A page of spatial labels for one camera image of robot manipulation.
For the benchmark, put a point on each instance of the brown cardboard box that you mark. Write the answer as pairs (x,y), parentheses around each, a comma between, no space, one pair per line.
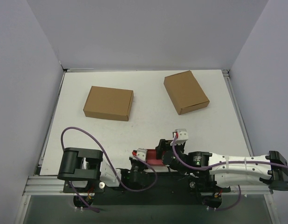
(185,92)
(108,103)

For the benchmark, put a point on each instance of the aluminium table frame rail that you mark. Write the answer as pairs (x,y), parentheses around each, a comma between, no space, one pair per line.
(237,110)

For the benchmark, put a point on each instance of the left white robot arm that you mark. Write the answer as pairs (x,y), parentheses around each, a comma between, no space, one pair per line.
(86,171)

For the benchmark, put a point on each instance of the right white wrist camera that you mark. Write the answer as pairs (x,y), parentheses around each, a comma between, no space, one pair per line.
(180,136)

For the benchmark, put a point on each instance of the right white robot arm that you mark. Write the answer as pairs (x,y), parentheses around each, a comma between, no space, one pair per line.
(210,170)

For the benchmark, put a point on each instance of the right brown cardboard box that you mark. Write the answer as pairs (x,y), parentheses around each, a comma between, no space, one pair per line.
(185,92)

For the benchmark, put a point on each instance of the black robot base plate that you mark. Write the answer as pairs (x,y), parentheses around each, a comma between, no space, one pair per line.
(170,189)

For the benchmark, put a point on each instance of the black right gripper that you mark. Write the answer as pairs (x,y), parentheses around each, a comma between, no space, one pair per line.
(161,147)

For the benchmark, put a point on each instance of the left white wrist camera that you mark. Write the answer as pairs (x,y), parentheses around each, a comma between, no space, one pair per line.
(140,154)

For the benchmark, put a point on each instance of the pink paper box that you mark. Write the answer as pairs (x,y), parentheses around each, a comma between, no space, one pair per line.
(154,159)

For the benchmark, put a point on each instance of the left brown cardboard box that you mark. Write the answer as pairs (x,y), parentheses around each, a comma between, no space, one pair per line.
(108,103)

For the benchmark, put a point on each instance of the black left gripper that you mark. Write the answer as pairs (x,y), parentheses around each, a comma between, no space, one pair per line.
(133,161)

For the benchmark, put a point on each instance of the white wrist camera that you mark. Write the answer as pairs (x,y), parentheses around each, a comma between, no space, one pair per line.
(180,136)
(140,154)

